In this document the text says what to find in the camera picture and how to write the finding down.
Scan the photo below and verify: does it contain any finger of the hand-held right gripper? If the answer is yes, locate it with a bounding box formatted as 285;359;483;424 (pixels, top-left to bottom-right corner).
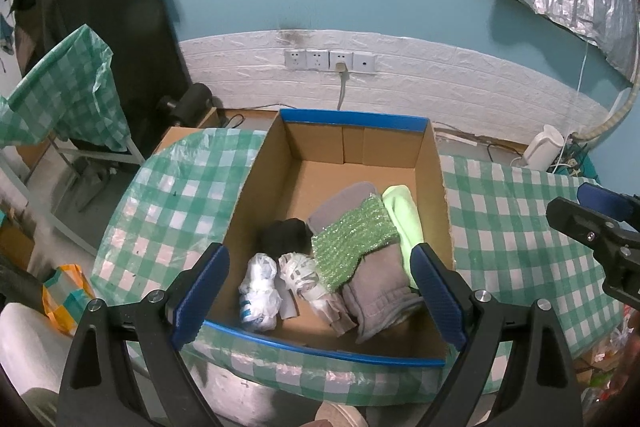
546;197;627;254
577;182;640;221

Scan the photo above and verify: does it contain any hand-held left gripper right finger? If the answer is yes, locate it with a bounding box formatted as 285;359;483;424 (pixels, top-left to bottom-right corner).
410;242;583;427

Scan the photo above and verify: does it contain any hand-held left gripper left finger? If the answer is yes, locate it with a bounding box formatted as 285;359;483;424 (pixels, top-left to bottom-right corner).
59;242;230;427

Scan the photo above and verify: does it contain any grey knit cloth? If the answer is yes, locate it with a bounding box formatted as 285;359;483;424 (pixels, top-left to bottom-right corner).
306;181;426;344

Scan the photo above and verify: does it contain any plastic-wrapped blue striped sock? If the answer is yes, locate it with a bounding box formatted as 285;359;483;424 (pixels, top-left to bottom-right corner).
238;253;283;334

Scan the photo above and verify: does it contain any light green cloth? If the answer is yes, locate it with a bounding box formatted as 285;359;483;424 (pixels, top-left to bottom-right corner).
382;185;426;290

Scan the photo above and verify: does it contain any white grey patterned sock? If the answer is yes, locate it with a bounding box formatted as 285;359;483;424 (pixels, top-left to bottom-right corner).
277;251;358;338

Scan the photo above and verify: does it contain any green sparkly knit cloth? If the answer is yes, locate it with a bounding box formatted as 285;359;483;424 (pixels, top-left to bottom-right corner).
311;193;400;294

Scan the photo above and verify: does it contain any black sock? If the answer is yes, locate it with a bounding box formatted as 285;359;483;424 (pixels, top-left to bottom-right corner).
257;217;312;265

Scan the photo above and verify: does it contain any blue cardboard box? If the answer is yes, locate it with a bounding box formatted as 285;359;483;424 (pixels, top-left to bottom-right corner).
202;108;456;369

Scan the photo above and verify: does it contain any teal plastic basket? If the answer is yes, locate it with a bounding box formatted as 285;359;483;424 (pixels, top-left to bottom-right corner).
550;142;598;180

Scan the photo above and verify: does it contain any white electric kettle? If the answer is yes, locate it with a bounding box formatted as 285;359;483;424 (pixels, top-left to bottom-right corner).
517;124;566;170

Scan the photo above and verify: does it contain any pile of plastic wrappers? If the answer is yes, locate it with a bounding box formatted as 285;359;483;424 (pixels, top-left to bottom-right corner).
575;307;640;413

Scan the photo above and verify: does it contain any round green checked tablecloth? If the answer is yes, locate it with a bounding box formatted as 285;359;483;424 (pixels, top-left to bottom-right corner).
92;127;506;408

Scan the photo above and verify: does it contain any orange teal checked bag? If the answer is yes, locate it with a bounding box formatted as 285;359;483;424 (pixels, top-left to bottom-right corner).
41;263;97;337

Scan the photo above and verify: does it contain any white metal rack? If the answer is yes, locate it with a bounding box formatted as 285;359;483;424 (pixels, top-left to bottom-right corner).
47;132;146;218

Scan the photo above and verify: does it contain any white fabric bundle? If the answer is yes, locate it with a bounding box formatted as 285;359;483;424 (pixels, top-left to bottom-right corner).
0;302;76;395

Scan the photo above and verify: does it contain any black dumbbell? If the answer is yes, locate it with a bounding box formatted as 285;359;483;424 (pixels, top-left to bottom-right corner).
155;83;215;126

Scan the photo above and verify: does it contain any green checked plastic sheet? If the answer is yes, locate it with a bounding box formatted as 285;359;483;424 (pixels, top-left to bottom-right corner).
0;24;132;152

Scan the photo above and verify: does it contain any black hanging garment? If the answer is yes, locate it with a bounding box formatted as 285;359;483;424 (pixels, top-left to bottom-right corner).
10;0;193;152

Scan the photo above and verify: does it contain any striped flexible hose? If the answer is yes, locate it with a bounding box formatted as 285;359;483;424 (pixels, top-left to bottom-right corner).
570;79;640;140

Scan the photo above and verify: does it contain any black cable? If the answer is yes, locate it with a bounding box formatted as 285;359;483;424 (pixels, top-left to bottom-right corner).
485;141;528;155

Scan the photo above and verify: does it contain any thin white hanging cord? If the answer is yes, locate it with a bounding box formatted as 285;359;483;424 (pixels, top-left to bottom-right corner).
557;42;588;168

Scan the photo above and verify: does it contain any grey plug cable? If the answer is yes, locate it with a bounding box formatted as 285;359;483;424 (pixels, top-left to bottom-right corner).
336;63;350;112

